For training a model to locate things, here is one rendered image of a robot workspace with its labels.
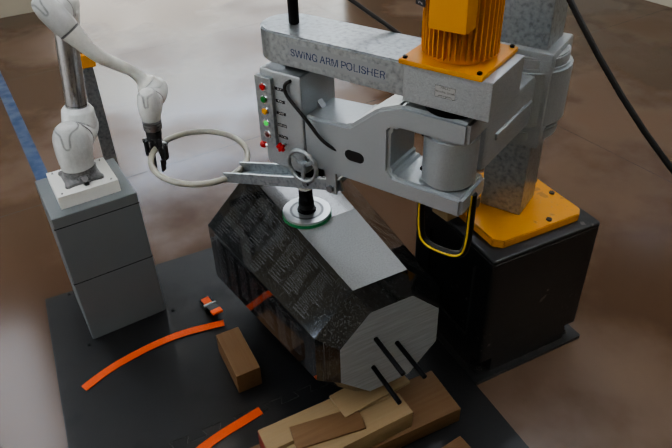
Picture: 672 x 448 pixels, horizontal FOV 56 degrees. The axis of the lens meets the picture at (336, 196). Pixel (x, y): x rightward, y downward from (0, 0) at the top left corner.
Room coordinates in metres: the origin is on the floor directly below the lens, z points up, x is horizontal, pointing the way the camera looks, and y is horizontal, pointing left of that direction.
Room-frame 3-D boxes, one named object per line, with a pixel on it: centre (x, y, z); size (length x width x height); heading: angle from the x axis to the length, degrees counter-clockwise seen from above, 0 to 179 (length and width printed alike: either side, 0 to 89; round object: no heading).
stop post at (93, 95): (3.65, 1.51, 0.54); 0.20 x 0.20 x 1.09; 25
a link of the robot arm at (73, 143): (2.61, 1.24, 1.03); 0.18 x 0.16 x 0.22; 8
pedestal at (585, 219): (2.39, -0.80, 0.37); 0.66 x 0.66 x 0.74; 25
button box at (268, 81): (2.21, 0.26, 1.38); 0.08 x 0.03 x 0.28; 54
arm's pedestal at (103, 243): (2.60, 1.23, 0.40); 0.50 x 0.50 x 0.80; 31
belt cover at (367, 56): (2.06, -0.15, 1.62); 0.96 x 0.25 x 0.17; 54
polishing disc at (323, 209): (2.26, 0.13, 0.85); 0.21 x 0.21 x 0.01
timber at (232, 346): (2.10, 0.51, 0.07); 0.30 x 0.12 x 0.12; 27
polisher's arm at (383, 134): (2.02, -0.18, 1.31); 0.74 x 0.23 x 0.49; 54
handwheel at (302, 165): (2.09, 0.10, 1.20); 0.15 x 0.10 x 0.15; 54
